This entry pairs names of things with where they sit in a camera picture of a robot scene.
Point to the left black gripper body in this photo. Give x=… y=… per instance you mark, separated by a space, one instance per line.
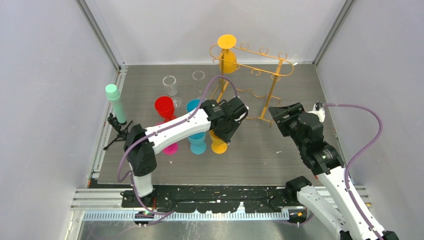
x=226 y=133

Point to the red wine glass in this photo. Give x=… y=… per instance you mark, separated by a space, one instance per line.
x=164 y=106

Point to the pink wine glass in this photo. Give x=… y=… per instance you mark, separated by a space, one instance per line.
x=171 y=149

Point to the right aluminium frame post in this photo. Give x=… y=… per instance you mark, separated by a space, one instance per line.
x=338 y=22

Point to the yellow wine glass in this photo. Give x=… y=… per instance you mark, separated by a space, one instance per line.
x=228 y=59
x=218 y=146

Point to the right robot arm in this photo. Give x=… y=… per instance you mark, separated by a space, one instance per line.
x=349 y=217

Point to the blue wine glass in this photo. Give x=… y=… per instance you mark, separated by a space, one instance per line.
x=192 y=106
x=197 y=143

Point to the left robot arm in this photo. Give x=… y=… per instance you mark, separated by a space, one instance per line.
x=143 y=144

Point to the mint green cup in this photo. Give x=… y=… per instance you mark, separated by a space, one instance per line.
x=113 y=94

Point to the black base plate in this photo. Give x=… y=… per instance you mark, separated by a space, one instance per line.
x=211 y=198

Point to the gold wire glass rack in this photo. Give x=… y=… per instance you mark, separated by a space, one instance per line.
x=262 y=80

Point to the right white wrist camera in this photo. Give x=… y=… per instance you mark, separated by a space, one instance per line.
x=319 y=110

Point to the aluminium frame post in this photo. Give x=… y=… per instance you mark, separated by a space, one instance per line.
x=92 y=22
x=338 y=22

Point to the clear wine glass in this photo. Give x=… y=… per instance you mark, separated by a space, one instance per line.
x=171 y=87
x=199 y=82

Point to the left aluminium frame post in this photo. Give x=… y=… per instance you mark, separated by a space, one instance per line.
x=92 y=22

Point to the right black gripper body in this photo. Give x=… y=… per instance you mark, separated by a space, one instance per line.
x=288 y=127

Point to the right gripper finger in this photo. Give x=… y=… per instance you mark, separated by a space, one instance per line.
x=293 y=109
x=278 y=115

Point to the black tripod stand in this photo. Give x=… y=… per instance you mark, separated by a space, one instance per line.
x=121 y=129

